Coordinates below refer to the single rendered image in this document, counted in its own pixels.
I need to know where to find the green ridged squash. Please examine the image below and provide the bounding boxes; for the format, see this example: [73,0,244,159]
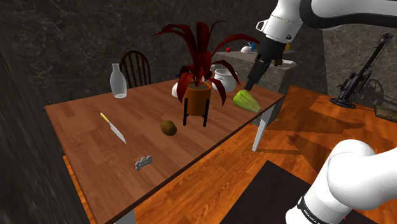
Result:
[232,89,263,115]

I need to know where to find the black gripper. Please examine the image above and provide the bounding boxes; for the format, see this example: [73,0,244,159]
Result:
[244,34,287,92]

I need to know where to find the wooden table with white legs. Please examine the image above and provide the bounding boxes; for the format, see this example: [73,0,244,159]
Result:
[44,78,286,224]

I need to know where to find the dark wooden chair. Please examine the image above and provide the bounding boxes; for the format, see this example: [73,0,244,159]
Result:
[118,50,152,90]

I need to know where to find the knife with yellow handle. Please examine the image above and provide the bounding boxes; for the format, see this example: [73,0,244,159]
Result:
[99,112,128,144]

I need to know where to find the brown kiwi fruit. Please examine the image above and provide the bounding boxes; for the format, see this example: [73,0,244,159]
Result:
[160,120,178,137]

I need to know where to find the white round pot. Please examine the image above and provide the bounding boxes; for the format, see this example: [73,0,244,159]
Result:
[211,68,239,94]

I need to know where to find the white rounded object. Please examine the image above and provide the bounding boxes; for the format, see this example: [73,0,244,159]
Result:
[171,81,187,99]

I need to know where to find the red plant in orange pot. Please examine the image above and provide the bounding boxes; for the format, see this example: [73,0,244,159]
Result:
[151,20,261,129]

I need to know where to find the dark robot stand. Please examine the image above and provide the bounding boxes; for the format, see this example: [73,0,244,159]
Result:
[219,159,380,224]

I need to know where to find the grey stone counter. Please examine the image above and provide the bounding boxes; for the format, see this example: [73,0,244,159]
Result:
[213,41,299,127]

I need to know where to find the clear glass bottle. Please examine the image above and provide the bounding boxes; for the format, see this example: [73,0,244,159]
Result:
[109,62,128,99]

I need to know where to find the black exercise machine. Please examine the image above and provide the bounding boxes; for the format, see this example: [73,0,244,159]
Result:
[328,32,397,110]

